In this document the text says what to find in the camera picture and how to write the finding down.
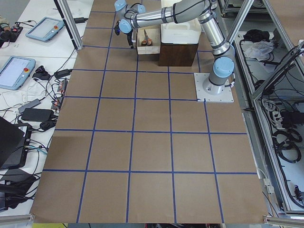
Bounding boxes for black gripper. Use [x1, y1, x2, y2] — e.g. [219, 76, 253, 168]
[126, 32, 133, 49]

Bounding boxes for orange grey scissors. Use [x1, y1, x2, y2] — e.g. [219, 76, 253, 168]
[141, 30, 152, 46]

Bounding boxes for light wooden drawer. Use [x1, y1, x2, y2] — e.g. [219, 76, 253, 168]
[136, 25, 161, 55]

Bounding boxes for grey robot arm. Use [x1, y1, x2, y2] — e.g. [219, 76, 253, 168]
[114, 0, 234, 86]

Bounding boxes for dark brown wooden cabinet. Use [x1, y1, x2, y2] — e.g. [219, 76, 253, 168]
[159, 43, 199, 67]

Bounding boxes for black power adapter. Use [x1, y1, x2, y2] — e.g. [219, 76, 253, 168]
[74, 17, 88, 24]

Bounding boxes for white foam tray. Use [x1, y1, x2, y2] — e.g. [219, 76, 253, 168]
[160, 18, 202, 44]

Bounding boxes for blue teach pendant far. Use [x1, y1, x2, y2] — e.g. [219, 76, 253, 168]
[26, 17, 65, 42]

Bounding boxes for blue teach pendant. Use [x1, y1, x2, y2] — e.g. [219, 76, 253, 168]
[26, 17, 65, 42]
[0, 56, 36, 90]

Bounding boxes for blue teach pendant near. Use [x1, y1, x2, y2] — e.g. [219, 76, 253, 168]
[0, 56, 36, 90]

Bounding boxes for black power brick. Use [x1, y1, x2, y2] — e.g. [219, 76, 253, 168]
[21, 108, 54, 122]

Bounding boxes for white cloth rag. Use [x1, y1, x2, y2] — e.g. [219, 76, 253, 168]
[244, 41, 274, 61]

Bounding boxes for black laptop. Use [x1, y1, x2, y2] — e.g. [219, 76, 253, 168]
[0, 118, 32, 170]

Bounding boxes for aluminium frame post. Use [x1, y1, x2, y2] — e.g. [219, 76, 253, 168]
[54, 0, 83, 51]

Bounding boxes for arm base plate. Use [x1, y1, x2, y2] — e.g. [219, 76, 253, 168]
[194, 73, 234, 103]

